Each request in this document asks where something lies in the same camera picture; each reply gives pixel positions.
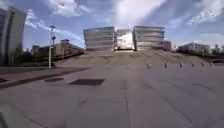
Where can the tall pale building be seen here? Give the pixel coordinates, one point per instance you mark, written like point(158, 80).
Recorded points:
point(11, 33)

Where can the dry grass slope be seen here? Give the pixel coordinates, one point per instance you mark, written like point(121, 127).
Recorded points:
point(126, 57)

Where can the low distant building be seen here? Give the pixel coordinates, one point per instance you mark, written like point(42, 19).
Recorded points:
point(195, 47)

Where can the dark raised kerb strip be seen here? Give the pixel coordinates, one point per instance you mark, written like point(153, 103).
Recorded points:
point(36, 77)

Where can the dark bushes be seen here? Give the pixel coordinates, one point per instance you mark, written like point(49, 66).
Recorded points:
point(23, 57)

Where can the short bollard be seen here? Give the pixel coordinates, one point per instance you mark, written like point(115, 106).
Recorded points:
point(148, 65)
point(181, 64)
point(165, 65)
point(192, 64)
point(202, 63)

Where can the large glass office building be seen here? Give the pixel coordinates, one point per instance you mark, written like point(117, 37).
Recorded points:
point(100, 38)

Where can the low brown building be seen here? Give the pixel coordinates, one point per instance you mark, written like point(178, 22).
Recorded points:
point(66, 48)

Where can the dark metal ground grate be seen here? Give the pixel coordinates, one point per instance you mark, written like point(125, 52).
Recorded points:
point(87, 82)

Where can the grey concrete paved plaza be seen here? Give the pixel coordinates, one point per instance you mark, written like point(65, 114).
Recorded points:
point(140, 96)

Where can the small dark ground grate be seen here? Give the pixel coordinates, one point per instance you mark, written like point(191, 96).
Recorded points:
point(54, 79)

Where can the white lamp pole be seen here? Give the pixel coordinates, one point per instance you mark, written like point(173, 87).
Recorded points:
point(50, 46)

